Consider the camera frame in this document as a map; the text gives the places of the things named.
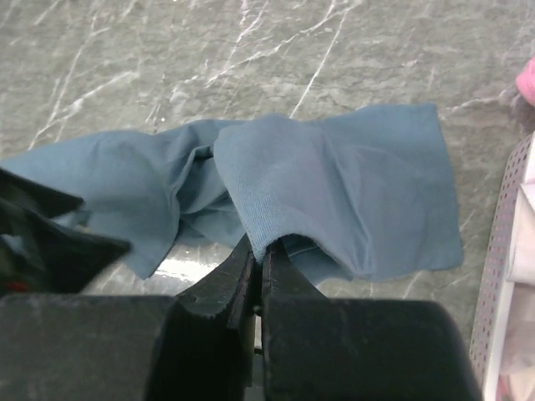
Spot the white t shirt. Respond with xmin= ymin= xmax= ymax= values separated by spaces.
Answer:
xmin=501 ymin=179 xmax=534 ymax=400

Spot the pink t shirt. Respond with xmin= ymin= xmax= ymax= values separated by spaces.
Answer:
xmin=515 ymin=57 xmax=535 ymax=107

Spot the white laundry basket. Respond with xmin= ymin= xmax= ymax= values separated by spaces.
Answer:
xmin=469 ymin=135 xmax=534 ymax=400

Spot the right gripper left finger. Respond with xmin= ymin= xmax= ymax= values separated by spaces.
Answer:
xmin=1 ymin=239 xmax=255 ymax=400

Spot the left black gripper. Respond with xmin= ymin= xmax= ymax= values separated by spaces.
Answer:
xmin=1 ymin=169 xmax=130 ymax=295

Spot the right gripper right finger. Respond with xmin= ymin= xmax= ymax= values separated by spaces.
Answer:
xmin=262 ymin=242 xmax=482 ymax=400

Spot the blue t shirt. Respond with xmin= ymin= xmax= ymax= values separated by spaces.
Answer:
xmin=1 ymin=104 xmax=463 ymax=283

